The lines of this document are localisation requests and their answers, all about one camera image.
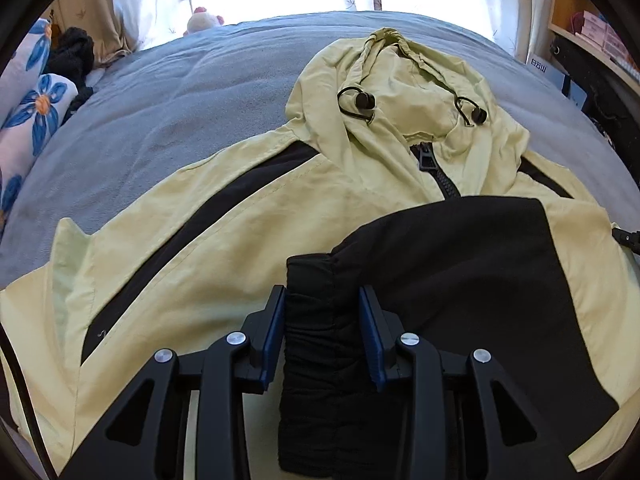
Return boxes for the yellow black hooded jacket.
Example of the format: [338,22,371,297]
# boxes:
[1,28,639,471]

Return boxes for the black clothing pile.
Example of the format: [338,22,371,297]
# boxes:
[44,27,94,122]

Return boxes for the white labelled box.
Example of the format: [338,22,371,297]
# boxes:
[528,54,587,110]

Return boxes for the wooden shelf desk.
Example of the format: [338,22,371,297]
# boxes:
[548,0,639,94]

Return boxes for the pink storage boxes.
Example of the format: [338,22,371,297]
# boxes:
[574,11,630,62]

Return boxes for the grey bed blanket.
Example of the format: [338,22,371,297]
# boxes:
[1,12,639,283]

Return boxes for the blue floral folded quilt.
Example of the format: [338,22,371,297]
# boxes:
[0,18,78,224]

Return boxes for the pink plush toy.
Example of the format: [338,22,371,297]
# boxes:
[183,6,224,36]

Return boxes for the beige curtain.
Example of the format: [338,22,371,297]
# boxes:
[42,0,131,66]

